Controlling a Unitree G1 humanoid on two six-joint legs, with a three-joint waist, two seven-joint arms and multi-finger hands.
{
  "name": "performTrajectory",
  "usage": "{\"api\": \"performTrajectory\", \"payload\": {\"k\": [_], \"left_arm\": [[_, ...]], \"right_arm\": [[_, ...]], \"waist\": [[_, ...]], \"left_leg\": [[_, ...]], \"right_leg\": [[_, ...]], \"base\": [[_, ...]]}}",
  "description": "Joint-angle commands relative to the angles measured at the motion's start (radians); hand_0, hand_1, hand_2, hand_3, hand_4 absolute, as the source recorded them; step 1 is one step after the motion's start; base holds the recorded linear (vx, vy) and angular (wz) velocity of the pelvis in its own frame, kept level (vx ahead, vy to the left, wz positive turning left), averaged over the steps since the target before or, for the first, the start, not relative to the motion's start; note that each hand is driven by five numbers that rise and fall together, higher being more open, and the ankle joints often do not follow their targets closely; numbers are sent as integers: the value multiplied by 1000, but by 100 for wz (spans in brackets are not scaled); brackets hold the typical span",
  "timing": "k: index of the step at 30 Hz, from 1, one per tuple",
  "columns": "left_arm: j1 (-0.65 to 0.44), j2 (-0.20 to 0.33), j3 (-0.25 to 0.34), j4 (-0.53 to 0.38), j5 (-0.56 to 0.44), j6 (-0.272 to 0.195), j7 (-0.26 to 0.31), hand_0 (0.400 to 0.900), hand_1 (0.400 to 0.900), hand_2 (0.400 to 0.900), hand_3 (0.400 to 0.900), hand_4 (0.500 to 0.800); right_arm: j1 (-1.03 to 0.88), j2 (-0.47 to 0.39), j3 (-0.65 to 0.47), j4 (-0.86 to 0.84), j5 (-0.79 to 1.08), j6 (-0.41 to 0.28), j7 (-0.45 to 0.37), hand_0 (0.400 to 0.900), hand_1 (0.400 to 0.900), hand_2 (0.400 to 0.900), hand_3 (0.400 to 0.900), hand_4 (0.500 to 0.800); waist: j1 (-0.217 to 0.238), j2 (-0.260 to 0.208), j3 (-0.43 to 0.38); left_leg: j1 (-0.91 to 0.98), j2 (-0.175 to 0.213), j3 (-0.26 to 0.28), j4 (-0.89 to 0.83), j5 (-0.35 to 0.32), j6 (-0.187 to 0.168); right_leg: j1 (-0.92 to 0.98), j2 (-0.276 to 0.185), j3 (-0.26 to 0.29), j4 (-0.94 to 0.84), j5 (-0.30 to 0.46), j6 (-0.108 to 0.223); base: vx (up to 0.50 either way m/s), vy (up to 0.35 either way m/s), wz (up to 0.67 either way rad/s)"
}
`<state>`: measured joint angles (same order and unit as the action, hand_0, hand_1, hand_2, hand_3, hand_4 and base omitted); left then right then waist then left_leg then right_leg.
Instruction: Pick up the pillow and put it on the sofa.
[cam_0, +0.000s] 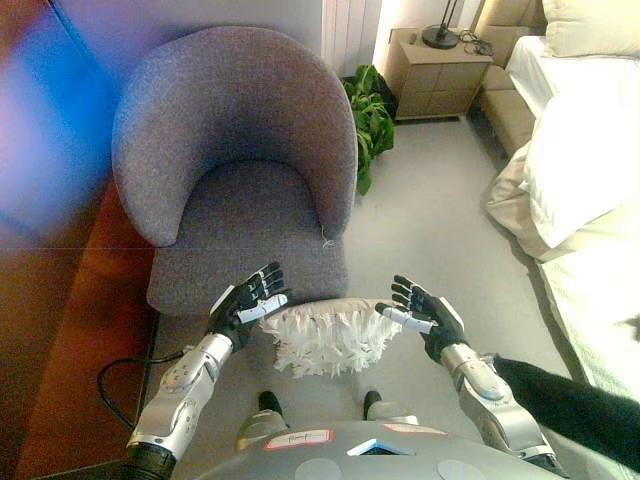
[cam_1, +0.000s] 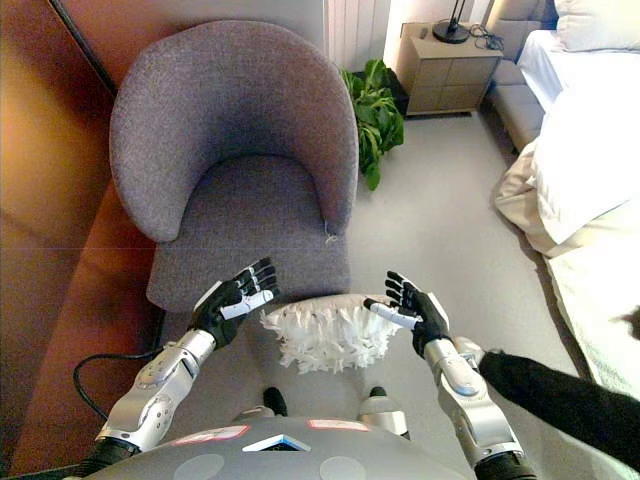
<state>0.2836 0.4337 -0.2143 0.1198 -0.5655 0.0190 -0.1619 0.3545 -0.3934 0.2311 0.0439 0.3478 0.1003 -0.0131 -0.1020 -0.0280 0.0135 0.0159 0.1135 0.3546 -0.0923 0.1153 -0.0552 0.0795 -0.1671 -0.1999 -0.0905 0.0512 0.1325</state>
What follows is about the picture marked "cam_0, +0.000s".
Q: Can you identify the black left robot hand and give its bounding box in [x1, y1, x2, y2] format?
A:
[207, 261, 292, 347]

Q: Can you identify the silver left robot leg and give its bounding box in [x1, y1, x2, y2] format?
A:
[234, 390, 292, 452]

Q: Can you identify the beige wooden nightstand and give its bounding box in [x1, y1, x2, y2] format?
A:
[383, 27, 495, 122]

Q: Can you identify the beige padded headboard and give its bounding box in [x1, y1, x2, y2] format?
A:
[472, 0, 547, 162]

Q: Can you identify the grey robot torso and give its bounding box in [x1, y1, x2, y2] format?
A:
[194, 419, 569, 480]

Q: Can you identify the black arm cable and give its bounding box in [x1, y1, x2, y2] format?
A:
[96, 348, 187, 431]

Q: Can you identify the grey fabric tub armchair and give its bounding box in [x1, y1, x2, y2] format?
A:
[110, 25, 359, 317]

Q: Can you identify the silver right robot leg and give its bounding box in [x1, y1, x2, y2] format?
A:
[362, 390, 422, 427]

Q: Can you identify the brown wooden cabinet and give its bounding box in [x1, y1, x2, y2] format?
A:
[0, 174, 162, 480]

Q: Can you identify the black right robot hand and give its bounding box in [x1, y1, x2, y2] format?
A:
[374, 273, 469, 359]

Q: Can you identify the silver robot leg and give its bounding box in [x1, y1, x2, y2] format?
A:
[234, 390, 292, 452]
[362, 390, 422, 427]

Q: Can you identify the cream bed pillow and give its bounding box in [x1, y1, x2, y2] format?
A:
[542, 0, 640, 59]

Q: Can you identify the black tangled cable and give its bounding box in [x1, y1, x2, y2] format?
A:
[456, 28, 497, 57]

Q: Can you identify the green potted plant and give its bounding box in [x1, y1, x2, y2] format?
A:
[341, 63, 398, 197]

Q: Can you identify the black table lamp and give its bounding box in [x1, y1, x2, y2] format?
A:
[421, 0, 464, 50]

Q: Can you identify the black right arm sleeve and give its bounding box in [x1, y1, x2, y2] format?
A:
[492, 353, 640, 472]

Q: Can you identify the white fringed pillow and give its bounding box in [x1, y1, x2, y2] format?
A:
[257, 298, 401, 378]

